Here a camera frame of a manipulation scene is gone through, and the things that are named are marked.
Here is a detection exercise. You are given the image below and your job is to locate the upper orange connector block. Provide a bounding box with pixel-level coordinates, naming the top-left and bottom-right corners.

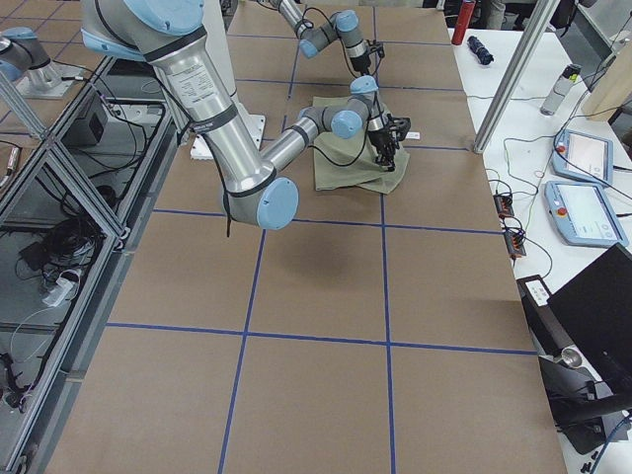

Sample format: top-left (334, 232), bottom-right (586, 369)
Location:
top-left (493, 192), bottom-right (514, 218)

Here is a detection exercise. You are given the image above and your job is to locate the orange connector block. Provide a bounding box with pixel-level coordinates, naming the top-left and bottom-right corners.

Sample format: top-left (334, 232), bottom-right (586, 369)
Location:
top-left (503, 227), bottom-right (526, 260)
top-left (493, 192), bottom-right (514, 218)

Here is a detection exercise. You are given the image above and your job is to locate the upper teach pendant tablet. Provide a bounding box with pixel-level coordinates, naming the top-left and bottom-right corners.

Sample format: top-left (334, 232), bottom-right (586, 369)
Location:
top-left (552, 129), bottom-right (613, 184)

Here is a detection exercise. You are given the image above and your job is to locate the lower teach pendant tablet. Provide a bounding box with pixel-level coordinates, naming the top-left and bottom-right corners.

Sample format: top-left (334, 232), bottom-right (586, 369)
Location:
top-left (544, 181), bottom-right (629, 248)

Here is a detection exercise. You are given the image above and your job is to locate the olive green long-sleeve shirt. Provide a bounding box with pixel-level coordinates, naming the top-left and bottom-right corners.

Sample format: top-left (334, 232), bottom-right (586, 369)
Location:
top-left (313, 125), bottom-right (410, 195)

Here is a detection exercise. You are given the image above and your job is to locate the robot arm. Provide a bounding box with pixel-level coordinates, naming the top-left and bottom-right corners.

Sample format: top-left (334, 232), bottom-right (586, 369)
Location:
top-left (270, 0), bottom-right (371, 75)
top-left (81, 1), bottom-right (411, 230)

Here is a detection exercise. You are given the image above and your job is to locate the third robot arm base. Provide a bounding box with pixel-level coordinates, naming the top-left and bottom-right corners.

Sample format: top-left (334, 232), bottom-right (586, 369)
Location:
top-left (1, 27), bottom-right (84, 99)

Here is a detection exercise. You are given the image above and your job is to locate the clear water bottle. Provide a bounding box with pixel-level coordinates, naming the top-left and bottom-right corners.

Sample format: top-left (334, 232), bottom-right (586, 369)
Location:
top-left (540, 63), bottom-right (582, 116)

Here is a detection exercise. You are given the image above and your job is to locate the white power strip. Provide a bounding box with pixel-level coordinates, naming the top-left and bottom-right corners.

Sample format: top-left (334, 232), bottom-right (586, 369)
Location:
top-left (42, 274), bottom-right (79, 307)

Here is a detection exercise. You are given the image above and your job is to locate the lower orange connector block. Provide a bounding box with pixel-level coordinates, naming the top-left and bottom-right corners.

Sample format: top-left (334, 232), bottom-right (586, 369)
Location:
top-left (503, 227), bottom-right (526, 260)

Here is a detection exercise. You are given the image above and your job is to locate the teach pendant tablet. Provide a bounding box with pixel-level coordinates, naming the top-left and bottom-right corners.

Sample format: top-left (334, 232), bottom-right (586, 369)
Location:
top-left (552, 129), bottom-right (613, 184)
top-left (544, 181), bottom-right (629, 248)

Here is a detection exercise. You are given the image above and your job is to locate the aluminium frame post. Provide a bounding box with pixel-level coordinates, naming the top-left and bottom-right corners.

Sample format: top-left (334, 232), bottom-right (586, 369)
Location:
top-left (472, 0), bottom-right (560, 154)

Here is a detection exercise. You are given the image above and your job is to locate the black monitor on arm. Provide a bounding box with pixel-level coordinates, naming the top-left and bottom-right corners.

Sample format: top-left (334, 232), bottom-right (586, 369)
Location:
top-left (540, 244), bottom-right (631, 454)

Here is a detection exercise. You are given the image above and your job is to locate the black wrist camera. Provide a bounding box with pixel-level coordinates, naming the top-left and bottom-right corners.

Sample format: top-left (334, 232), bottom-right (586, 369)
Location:
top-left (367, 40), bottom-right (385, 58)
top-left (389, 116), bottom-right (411, 142)

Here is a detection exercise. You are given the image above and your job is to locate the folded dark blue umbrella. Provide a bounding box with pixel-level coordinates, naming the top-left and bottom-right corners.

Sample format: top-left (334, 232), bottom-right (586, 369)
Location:
top-left (467, 36), bottom-right (494, 66)

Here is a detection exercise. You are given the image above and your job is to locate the black box with white label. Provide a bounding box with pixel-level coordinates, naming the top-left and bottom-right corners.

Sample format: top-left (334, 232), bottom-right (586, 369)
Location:
top-left (516, 275), bottom-right (578, 356)

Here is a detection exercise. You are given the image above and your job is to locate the red cylindrical bottle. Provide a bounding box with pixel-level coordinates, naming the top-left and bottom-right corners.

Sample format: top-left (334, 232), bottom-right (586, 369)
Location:
top-left (451, 0), bottom-right (476, 45)

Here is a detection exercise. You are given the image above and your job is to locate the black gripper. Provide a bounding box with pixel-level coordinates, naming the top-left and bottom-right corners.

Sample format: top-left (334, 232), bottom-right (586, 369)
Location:
top-left (368, 118), bottom-right (398, 172)
top-left (345, 42), bottom-right (370, 74)

